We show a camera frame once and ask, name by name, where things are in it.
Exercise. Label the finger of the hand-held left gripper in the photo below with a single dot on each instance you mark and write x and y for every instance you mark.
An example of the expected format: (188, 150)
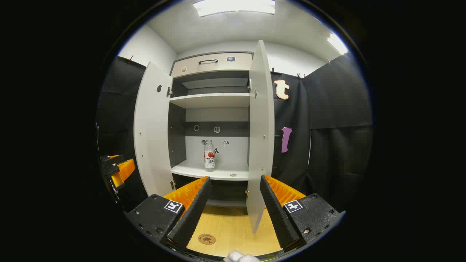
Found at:
(123, 171)

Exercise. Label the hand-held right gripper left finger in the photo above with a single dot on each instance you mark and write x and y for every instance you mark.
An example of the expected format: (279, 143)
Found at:
(193, 214)

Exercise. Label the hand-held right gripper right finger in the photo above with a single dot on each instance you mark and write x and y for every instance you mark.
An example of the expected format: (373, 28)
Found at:
(276, 214)

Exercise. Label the round brown coaster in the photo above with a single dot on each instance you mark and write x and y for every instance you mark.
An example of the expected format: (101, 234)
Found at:
(206, 239)

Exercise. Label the beige cabinet door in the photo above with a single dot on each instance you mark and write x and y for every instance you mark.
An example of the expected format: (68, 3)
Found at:
(153, 131)
(260, 127)

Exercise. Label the clear bottle with red label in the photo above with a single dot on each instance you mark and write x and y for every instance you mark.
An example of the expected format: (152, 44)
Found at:
(209, 160)

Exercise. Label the white cabinet shelf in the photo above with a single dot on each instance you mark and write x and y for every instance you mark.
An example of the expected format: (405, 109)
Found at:
(193, 169)
(214, 83)
(211, 99)

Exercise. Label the grey and beige cabinet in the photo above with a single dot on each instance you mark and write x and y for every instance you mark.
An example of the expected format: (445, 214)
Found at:
(177, 138)

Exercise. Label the beige cabinet drawer front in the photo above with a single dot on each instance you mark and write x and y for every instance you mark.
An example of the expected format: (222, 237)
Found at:
(218, 67)

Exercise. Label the black backdrop cloth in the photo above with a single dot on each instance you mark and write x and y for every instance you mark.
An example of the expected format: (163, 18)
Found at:
(335, 109)

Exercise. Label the small ceiling light panel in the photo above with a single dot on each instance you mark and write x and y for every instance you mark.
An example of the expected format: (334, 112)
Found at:
(336, 43)

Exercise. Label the large ceiling light panel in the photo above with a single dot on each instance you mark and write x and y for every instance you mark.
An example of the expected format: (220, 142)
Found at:
(233, 6)

